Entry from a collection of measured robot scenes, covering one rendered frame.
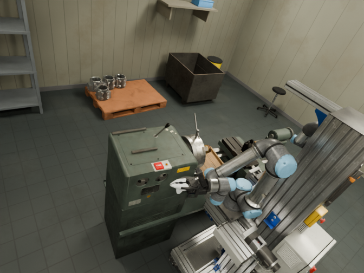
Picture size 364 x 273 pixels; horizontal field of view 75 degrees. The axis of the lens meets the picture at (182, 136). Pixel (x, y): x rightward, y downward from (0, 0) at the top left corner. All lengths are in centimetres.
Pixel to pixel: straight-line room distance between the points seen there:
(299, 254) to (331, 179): 55
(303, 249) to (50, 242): 223
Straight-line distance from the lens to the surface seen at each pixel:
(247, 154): 141
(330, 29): 553
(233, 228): 181
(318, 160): 148
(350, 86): 538
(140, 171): 166
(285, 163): 130
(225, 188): 131
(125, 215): 202
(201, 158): 205
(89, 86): 447
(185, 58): 546
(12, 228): 301
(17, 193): 325
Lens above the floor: 251
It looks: 38 degrees down
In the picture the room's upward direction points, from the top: 17 degrees clockwise
